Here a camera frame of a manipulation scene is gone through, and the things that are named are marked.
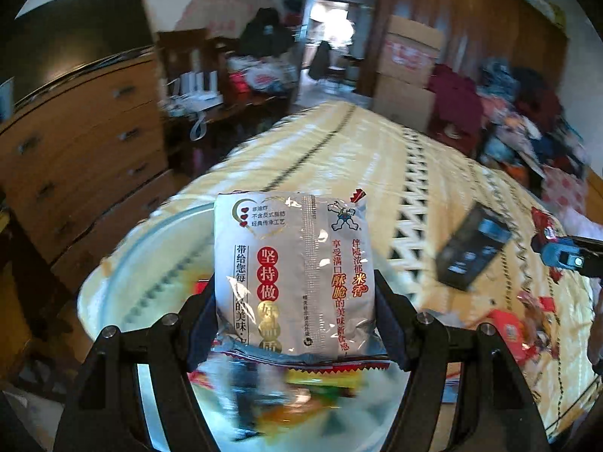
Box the red snack packet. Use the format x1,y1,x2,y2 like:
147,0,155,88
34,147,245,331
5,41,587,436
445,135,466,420
485,309,537,366

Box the silver rice cracker packet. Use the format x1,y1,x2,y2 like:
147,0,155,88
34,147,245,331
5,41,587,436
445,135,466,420
214,189,386,368

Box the tall black product box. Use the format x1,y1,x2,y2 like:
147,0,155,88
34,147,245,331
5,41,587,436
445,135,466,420
435,202,512,291

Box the yellow patterned bed blanket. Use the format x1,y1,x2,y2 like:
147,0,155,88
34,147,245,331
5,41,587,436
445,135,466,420
78,101,602,438

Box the pile of clothes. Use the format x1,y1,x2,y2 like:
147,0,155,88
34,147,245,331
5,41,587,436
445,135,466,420
427,58,590,206

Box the glass bowl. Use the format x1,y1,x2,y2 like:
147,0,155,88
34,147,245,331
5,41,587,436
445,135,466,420
78,204,408,451

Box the yellow snack packet in bowl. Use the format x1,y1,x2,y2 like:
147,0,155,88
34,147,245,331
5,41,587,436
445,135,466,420
257,370,364,433

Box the cardboard boxes stack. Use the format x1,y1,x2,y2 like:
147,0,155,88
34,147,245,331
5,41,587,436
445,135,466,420
372,15,445,133

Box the wooden drawer chest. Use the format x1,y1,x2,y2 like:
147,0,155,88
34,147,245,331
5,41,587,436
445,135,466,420
1,52,176,293

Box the white wifi router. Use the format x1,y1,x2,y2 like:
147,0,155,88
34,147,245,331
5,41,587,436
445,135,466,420
170,70,224,113

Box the black television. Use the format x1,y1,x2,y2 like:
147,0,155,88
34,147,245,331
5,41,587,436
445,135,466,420
1,0,153,103

